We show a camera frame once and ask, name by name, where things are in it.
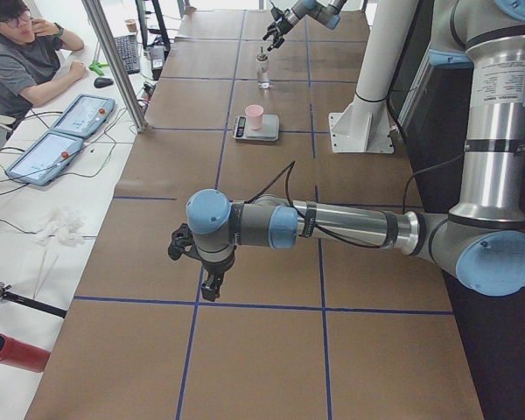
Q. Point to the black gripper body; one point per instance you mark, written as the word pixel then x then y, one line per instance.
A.
pixel 283 24
pixel 217 265

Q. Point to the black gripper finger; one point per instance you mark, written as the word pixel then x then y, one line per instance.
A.
pixel 210 289

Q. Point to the clear glass sauce bottle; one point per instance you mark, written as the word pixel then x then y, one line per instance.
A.
pixel 262 69

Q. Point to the pink plastic cup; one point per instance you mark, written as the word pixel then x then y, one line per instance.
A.
pixel 254 116

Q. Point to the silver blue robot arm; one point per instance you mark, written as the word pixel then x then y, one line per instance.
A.
pixel 327 15
pixel 480 241

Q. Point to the crumpled white tissue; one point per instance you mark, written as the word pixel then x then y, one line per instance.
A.
pixel 62 224

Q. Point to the black keyboard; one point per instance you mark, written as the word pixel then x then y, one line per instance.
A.
pixel 127 48

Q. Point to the upper blue teach pendant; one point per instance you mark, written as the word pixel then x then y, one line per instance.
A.
pixel 84 116

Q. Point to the blue teach pendant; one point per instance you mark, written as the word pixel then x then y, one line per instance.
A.
pixel 43 161
pixel 84 116

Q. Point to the lower blue teach pendant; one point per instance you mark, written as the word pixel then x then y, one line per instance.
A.
pixel 43 161

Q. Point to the black computer mouse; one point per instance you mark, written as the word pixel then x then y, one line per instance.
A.
pixel 102 82

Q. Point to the red cylinder bottle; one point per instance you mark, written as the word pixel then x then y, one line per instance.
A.
pixel 18 354

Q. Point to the person in grey shirt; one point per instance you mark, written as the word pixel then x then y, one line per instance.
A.
pixel 29 59

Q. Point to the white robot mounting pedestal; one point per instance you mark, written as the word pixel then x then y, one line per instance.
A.
pixel 363 127

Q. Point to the aluminium frame post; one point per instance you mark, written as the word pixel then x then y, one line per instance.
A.
pixel 105 37

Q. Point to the black camera tripod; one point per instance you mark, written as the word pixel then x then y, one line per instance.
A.
pixel 7 295

